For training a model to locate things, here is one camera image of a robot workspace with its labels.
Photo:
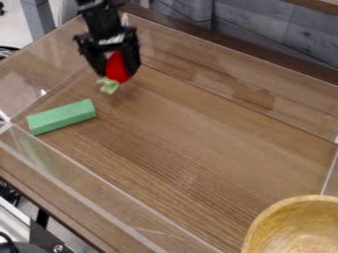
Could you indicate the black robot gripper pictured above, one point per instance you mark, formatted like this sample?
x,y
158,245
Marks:
x,y
106,35

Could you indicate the red toy fruit green stem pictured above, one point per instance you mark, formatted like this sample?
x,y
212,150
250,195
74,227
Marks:
x,y
117,74

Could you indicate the green rectangular foam block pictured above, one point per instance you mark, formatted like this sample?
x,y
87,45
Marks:
x,y
61,117

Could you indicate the wooden bowl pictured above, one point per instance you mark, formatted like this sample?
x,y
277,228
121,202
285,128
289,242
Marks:
x,y
297,225

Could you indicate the clear acrylic corner bracket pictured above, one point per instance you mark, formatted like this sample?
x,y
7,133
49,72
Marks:
x,y
125,21

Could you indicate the grey post upper left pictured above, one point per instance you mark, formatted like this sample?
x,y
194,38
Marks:
x,y
39,16

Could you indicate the clear acrylic tray enclosure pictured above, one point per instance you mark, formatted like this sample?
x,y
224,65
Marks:
x,y
210,136

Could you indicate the black metal bracket with screw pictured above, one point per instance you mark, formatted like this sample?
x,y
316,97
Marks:
x,y
46,240

